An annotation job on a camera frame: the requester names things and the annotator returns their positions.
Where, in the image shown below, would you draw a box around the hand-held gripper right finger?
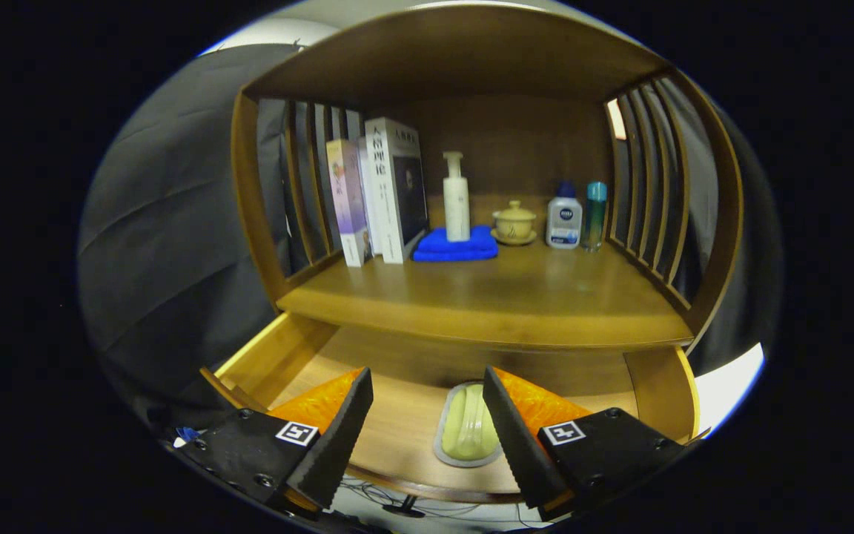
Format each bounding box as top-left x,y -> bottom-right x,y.
481,366 -> 695,522

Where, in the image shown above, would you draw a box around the wooden countertop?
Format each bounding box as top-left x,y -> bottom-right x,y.
277,237 -> 695,351

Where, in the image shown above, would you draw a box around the black floor cables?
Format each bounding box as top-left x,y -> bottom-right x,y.
338,478 -> 546,527

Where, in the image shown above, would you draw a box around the white pump bottle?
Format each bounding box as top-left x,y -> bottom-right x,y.
443,151 -> 471,243

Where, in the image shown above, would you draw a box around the brown wooden cabinet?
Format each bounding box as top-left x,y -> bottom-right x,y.
231,4 -> 745,386

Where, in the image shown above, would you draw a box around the black backdrop cloth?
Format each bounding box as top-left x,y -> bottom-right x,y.
79,43 -> 784,438

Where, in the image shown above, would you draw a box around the purple book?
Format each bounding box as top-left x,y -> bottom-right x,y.
325,139 -> 374,268

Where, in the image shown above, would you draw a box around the wooden drawer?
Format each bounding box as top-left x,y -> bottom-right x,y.
199,311 -> 702,505

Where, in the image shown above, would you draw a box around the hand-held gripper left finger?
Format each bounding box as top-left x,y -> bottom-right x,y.
175,366 -> 374,516

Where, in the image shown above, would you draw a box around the teal blue bottle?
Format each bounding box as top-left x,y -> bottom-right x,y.
583,181 -> 609,253

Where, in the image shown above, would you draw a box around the thin white book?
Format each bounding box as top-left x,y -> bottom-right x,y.
357,137 -> 385,257

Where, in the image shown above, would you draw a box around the yellow lidded tea cup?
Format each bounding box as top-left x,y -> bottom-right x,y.
491,200 -> 538,246

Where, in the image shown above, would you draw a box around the white bottle with blue cap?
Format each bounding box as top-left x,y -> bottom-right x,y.
546,181 -> 583,250

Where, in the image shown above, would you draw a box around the black round drawer knob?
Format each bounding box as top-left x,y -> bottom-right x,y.
383,495 -> 428,518

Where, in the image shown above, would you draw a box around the blue folded cloth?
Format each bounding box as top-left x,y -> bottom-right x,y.
412,225 -> 500,263

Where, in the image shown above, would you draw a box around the thick white and black book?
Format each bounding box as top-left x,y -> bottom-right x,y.
365,116 -> 429,265

